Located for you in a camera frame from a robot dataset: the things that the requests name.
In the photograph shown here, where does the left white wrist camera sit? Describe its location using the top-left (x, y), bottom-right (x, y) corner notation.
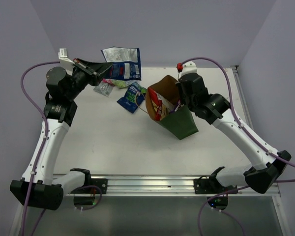
top-left (58, 48), bottom-right (74, 75)

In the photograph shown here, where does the blue Burts chips bag back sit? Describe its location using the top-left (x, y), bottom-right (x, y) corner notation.
top-left (101, 47), bottom-right (142, 81)

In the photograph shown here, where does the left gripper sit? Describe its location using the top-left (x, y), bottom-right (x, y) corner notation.
top-left (66, 58), bottom-right (113, 100)

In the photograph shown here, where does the silver grey snack packet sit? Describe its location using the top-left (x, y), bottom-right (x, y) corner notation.
top-left (93, 81), bottom-right (114, 96)

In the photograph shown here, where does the light green snack packet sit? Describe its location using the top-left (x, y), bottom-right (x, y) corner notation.
top-left (112, 80), bottom-right (131, 89)

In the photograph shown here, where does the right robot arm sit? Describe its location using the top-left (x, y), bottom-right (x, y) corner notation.
top-left (177, 72), bottom-right (291, 194)

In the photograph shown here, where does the blue burts chips bag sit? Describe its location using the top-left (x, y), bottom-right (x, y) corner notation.
top-left (117, 82), bottom-right (147, 114)
top-left (101, 47), bottom-right (142, 81)

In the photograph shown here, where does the large red white chips bag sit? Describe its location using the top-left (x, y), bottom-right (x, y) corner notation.
top-left (148, 88), bottom-right (174, 121)

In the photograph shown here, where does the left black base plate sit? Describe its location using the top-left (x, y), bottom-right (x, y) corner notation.
top-left (87, 178), bottom-right (108, 195)

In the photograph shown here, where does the pink snack packet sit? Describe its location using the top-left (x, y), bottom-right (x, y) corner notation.
top-left (102, 79), bottom-right (114, 85)

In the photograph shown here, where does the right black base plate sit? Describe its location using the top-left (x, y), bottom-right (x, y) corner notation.
top-left (193, 176), bottom-right (237, 194)

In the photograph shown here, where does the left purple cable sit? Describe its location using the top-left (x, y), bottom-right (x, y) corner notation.
top-left (17, 60), bottom-right (103, 236)

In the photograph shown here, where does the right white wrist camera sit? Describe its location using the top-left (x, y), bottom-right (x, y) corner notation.
top-left (177, 61), bottom-right (197, 76)

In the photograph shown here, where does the blue Burts chips bag front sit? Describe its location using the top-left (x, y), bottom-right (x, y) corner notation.
top-left (117, 82), bottom-right (147, 114)

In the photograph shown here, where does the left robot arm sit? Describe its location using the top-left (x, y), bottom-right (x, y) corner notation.
top-left (10, 59), bottom-right (113, 210)

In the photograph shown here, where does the green paper bag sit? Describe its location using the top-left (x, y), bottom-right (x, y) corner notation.
top-left (142, 75), bottom-right (198, 140)

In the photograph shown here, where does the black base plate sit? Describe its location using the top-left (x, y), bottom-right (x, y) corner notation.
top-left (87, 178), bottom-right (108, 195)
top-left (193, 176), bottom-right (237, 194)

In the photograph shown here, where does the aluminium mounting rail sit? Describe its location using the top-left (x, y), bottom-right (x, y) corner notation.
top-left (51, 174), bottom-right (280, 197)

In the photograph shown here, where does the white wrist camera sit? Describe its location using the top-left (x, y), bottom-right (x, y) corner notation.
top-left (177, 61), bottom-right (197, 76)
top-left (58, 48), bottom-right (74, 75)

